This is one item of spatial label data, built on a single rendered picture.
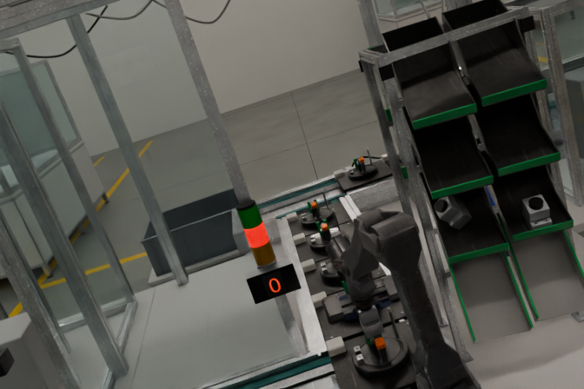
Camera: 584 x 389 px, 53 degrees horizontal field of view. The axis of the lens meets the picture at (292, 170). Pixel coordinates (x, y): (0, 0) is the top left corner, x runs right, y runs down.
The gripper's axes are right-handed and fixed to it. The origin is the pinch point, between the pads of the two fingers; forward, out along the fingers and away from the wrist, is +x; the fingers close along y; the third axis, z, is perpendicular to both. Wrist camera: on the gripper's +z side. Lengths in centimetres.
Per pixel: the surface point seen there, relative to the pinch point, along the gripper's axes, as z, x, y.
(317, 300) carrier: 19.7, 28.7, 10.6
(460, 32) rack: 33, -43, -38
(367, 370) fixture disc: -11.7, 6.9, 4.6
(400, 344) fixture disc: -7.4, 10.0, -5.2
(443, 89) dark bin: 25, -36, -31
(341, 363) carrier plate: -5.9, 13.3, 9.6
